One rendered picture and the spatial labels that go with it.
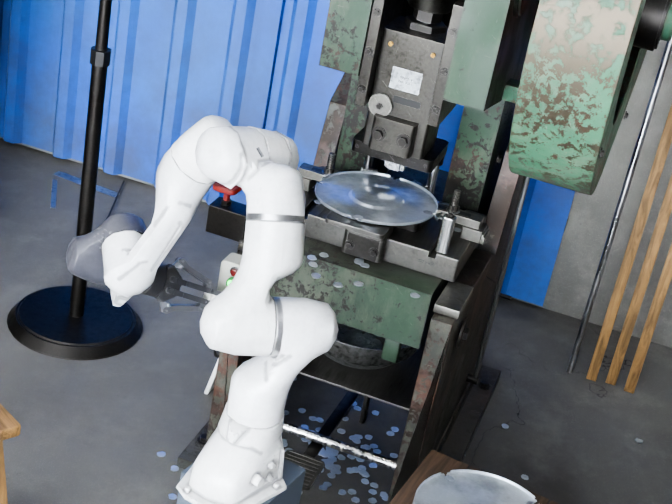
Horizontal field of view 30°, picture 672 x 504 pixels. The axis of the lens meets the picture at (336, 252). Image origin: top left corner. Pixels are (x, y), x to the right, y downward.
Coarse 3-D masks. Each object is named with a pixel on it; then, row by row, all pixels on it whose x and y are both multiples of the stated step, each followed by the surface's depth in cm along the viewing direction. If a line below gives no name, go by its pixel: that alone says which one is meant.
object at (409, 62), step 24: (408, 24) 284; (432, 24) 283; (384, 48) 282; (408, 48) 280; (432, 48) 278; (384, 72) 284; (408, 72) 282; (432, 72) 280; (384, 96) 285; (408, 96) 284; (432, 96) 282; (384, 120) 285; (408, 120) 286; (384, 144) 287; (408, 144) 285; (432, 144) 296
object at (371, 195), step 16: (336, 176) 300; (352, 176) 302; (368, 176) 303; (384, 176) 304; (320, 192) 290; (336, 192) 292; (352, 192) 291; (368, 192) 293; (384, 192) 294; (400, 192) 297; (416, 192) 298; (336, 208) 283; (352, 208) 285; (368, 208) 286; (384, 208) 286; (400, 208) 288; (416, 208) 290; (432, 208) 291; (384, 224) 279; (400, 224) 280
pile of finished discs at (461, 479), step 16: (432, 480) 265; (448, 480) 268; (464, 480) 267; (480, 480) 268; (496, 480) 269; (416, 496) 259; (432, 496) 260; (448, 496) 261; (464, 496) 261; (480, 496) 262; (496, 496) 264; (512, 496) 265; (528, 496) 266
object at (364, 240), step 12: (336, 216) 280; (348, 228) 278; (360, 228) 277; (372, 228) 278; (384, 228) 279; (348, 240) 292; (360, 240) 291; (372, 240) 290; (384, 240) 290; (348, 252) 294; (360, 252) 293; (372, 252) 291
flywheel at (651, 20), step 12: (648, 0) 261; (660, 0) 260; (648, 12) 261; (660, 12) 260; (648, 24) 262; (660, 24) 262; (636, 36) 265; (648, 36) 263; (660, 36) 267; (648, 48) 267
